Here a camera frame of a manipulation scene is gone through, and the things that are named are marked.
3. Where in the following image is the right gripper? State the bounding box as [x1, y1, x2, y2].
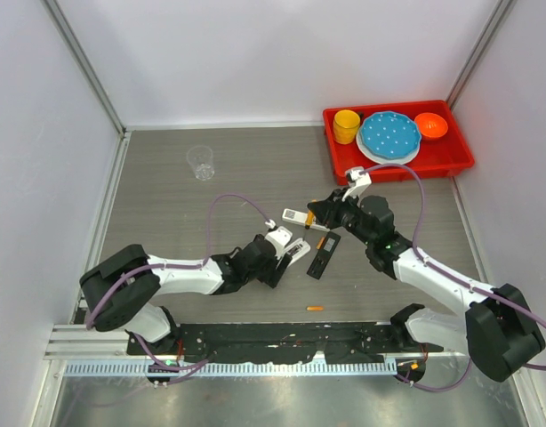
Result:
[309, 187, 374, 246]

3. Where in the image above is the yellow handled screwdriver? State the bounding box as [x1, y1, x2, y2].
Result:
[304, 211, 314, 230]

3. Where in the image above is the white remote with batteries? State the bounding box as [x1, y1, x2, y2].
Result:
[282, 208, 328, 232]

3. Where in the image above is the black remote control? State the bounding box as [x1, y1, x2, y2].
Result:
[307, 231, 341, 279]

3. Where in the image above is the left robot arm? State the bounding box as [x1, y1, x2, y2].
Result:
[80, 227, 292, 355]

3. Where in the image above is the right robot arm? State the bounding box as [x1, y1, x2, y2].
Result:
[308, 189, 546, 383]

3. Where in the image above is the yellow plastic cup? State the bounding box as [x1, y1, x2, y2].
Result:
[333, 109, 361, 145]

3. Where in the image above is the pale grey plate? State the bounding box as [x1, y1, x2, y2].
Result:
[356, 133, 421, 165]

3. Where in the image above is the blue dotted plate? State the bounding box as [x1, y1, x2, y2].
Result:
[358, 111, 422, 159]

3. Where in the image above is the clear plastic cup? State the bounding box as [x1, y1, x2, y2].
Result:
[186, 145, 215, 181]

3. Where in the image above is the red plastic tray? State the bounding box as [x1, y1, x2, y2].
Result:
[323, 100, 475, 186]

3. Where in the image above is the orange bowl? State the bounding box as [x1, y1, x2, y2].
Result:
[414, 112, 448, 141]

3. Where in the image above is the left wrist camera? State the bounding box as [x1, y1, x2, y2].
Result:
[264, 219, 293, 261]

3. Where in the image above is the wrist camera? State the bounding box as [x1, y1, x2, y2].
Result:
[342, 166, 372, 200]
[264, 219, 293, 261]

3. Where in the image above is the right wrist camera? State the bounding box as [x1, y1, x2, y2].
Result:
[342, 166, 372, 200]

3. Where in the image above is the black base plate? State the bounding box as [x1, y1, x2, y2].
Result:
[147, 322, 443, 365]

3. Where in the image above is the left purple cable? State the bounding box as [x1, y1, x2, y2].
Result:
[85, 192, 277, 384]

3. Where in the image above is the purple cable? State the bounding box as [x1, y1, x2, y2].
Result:
[359, 163, 546, 392]
[85, 192, 277, 384]

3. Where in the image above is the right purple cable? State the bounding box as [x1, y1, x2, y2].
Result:
[359, 163, 546, 392]

